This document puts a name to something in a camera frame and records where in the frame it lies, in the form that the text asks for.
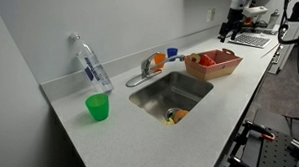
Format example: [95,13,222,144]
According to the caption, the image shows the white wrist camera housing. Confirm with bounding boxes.
[241,4,269,18]

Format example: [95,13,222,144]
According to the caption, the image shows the blue plastic cup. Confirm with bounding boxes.
[166,46,180,62]

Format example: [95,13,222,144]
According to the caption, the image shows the stainless steel sink basin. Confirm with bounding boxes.
[127,69,216,127]

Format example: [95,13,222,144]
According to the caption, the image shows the red toy fruit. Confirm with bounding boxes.
[198,53,217,68]

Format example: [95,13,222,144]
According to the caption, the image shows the white computer keyboard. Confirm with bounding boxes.
[228,32,272,51]

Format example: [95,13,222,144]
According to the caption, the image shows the black perforated breadboard table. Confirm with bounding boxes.
[239,126,299,167]

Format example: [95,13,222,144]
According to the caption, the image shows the chrome sink faucet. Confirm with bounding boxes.
[123,51,188,88]

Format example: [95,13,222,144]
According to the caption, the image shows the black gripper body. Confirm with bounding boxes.
[221,7,246,34]

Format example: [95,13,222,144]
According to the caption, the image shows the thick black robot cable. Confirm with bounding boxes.
[276,0,299,46]

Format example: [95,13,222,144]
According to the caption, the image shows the green plastic cup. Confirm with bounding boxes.
[84,92,111,123]

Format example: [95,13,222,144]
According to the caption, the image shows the wall power outlet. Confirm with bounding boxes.
[206,8,217,23]

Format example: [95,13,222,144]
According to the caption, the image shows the black clamp stand orange tips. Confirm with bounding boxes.
[220,118,277,167]

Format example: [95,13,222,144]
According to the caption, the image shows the orange toy fruit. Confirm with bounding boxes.
[172,108,190,125]

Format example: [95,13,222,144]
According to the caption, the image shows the grey drink bottle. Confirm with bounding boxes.
[266,9,282,30]

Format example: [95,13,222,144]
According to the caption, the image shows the clear plastic water bottle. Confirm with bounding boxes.
[68,31,115,96]

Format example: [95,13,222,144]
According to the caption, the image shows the orange plastic cup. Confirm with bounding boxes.
[152,52,167,73]

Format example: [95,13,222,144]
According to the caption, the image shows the pale yellow toy fruit slice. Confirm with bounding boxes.
[188,53,202,64]

